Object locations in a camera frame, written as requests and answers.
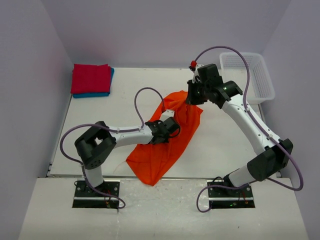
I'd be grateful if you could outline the orange t shirt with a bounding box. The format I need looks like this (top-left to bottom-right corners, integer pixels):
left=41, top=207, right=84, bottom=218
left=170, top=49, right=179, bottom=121
left=126, top=90, right=203, bottom=186

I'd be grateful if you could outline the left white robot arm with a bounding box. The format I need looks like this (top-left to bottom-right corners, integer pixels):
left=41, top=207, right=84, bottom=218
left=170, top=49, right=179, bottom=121
left=74, top=117, right=181, bottom=188

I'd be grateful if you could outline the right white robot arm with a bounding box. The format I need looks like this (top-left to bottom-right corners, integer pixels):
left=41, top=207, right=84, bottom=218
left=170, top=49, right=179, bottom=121
left=186, top=64, right=293, bottom=188

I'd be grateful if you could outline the white plastic basket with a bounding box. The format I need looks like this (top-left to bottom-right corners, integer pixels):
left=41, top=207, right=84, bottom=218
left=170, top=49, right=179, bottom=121
left=219, top=52, right=275, bottom=105

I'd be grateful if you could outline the folded blue t shirt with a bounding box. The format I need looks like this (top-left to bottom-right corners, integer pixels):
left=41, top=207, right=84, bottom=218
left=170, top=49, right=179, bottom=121
left=72, top=67, right=115, bottom=99

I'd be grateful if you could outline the folded red t shirt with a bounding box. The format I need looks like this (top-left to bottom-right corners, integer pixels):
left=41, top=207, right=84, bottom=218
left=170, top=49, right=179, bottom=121
left=70, top=64, right=111, bottom=94

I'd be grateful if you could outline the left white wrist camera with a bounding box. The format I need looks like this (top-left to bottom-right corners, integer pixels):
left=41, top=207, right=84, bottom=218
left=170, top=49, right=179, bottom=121
left=159, top=109, right=175, bottom=122

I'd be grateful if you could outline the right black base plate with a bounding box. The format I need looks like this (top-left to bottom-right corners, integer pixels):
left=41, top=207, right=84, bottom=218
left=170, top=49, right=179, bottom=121
left=207, top=176, right=253, bottom=200

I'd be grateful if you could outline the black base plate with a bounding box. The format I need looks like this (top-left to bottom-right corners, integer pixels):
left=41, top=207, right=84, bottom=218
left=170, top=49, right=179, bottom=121
left=207, top=176, right=253, bottom=200
left=73, top=180, right=120, bottom=201

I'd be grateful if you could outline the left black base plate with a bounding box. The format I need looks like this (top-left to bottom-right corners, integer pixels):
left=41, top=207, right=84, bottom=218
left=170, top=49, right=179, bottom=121
left=73, top=180, right=120, bottom=201

